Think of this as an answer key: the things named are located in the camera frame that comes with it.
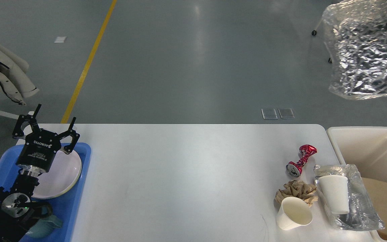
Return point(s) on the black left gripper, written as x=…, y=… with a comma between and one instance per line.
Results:
x=41, y=145

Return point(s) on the pink plate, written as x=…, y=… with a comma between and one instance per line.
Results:
x=62, y=176

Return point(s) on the dark teal mug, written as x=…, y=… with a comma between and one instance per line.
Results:
x=43, y=222

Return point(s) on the crushed red can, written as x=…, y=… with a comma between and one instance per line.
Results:
x=295, y=169

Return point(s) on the white paper cup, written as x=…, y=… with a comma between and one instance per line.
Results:
x=293, y=213
x=335, y=190

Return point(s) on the brown paper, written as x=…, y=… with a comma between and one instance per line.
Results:
x=298, y=189

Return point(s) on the clear plastic bag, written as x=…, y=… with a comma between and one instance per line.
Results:
x=362, y=216

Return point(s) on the silver foil bag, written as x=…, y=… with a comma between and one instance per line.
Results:
x=355, y=34

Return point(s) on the brown paper bag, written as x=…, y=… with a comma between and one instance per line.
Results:
x=377, y=190

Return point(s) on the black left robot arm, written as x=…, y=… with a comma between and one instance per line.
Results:
x=18, y=213

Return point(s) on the blue plastic tray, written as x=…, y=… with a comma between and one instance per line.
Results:
x=65, y=207

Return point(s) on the white floor plate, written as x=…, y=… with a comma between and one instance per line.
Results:
x=60, y=39

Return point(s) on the grey floor socket cover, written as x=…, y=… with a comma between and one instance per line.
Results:
x=286, y=113
x=269, y=114

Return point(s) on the white chair on wheels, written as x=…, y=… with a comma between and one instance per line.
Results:
x=314, y=33

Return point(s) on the beige plastic bin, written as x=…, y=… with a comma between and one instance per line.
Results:
x=363, y=146

